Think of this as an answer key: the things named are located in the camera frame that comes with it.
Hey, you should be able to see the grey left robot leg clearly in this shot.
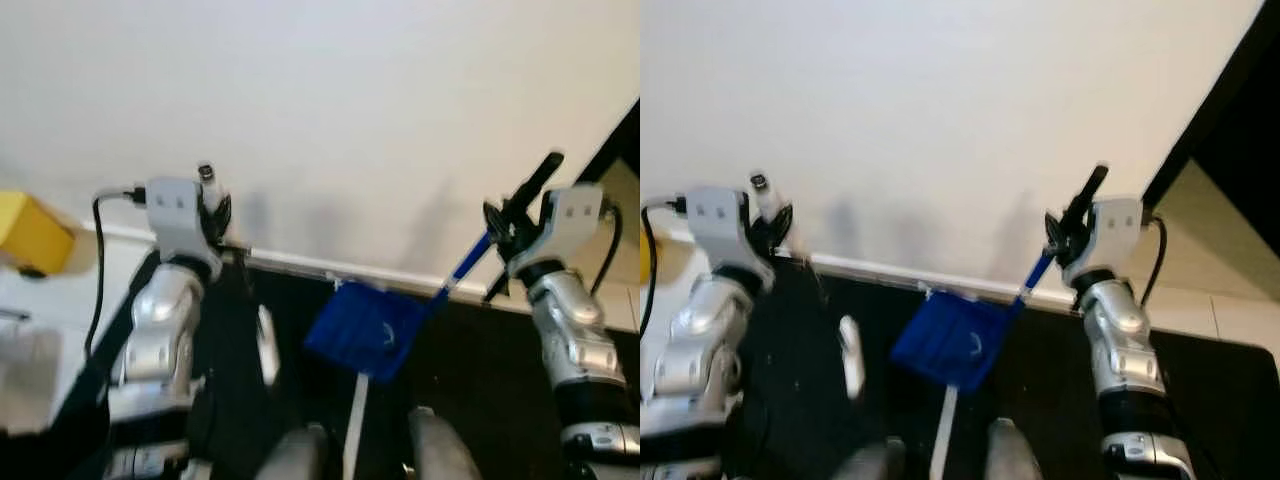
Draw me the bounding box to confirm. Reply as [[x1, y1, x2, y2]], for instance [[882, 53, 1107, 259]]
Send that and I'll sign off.
[[255, 422, 331, 480], [828, 436, 906, 480]]

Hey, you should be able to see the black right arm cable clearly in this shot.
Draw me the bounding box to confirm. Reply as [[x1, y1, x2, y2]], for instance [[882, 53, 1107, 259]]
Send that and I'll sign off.
[[1140, 213, 1170, 307], [590, 203, 624, 297]]

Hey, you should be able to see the white stick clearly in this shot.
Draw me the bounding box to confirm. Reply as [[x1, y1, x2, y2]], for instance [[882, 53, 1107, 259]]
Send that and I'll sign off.
[[928, 386, 961, 480], [342, 373, 369, 480]]

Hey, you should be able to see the grey robot leg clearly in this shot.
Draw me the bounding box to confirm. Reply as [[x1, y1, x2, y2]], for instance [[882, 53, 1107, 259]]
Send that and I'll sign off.
[[987, 417, 1047, 480], [405, 405, 483, 480], [828, 436, 906, 480], [255, 422, 331, 480]]

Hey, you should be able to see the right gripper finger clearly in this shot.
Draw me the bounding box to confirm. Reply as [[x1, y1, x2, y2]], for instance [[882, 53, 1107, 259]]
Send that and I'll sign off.
[[1044, 210, 1076, 256], [483, 262, 525, 303], [483, 200, 521, 247]]

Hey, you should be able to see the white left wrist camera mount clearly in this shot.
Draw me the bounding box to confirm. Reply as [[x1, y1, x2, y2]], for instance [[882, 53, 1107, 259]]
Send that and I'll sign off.
[[686, 186, 767, 293], [145, 177, 224, 283]]

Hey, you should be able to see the black floor mat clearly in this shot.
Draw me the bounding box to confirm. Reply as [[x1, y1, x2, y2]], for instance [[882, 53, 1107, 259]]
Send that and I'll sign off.
[[720, 255, 1280, 480], [0, 250, 641, 480]]

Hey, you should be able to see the white baseboard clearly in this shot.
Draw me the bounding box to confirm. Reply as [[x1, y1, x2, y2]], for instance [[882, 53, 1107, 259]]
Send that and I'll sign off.
[[78, 222, 536, 313], [790, 240, 1086, 313]]

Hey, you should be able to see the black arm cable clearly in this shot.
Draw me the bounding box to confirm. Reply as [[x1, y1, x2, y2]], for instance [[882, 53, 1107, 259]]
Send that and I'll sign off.
[[1140, 213, 1170, 307], [85, 188, 149, 363], [590, 203, 624, 297], [640, 197, 691, 336]]

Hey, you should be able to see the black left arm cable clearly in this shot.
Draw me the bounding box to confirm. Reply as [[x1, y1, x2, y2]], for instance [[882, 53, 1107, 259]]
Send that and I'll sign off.
[[85, 188, 149, 363], [640, 197, 691, 336]]

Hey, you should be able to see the yellow box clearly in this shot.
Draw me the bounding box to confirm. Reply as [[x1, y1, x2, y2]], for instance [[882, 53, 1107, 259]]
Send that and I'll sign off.
[[0, 189, 78, 279]]

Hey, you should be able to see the black door frame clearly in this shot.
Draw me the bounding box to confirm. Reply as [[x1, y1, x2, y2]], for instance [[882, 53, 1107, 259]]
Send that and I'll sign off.
[[578, 97, 641, 183], [1140, 0, 1280, 211]]

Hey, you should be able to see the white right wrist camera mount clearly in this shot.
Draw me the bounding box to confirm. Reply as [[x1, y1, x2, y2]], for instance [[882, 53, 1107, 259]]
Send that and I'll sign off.
[[1083, 196, 1147, 279], [535, 183, 608, 267]]

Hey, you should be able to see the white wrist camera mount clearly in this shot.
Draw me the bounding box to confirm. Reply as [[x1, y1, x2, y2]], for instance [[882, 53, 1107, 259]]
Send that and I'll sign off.
[[1083, 196, 1147, 279], [686, 186, 767, 293], [535, 183, 608, 267], [145, 177, 224, 283]]

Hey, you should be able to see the blue long-handled dustpan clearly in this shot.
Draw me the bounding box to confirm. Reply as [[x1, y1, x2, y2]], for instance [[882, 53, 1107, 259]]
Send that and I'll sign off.
[[889, 163, 1111, 394], [303, 150, 565, 384]]

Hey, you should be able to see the grey right robot leg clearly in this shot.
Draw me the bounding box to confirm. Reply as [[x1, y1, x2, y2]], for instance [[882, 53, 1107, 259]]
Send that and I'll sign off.
[[405, 405, 483, 480], [987, 417, 1047, 480]]

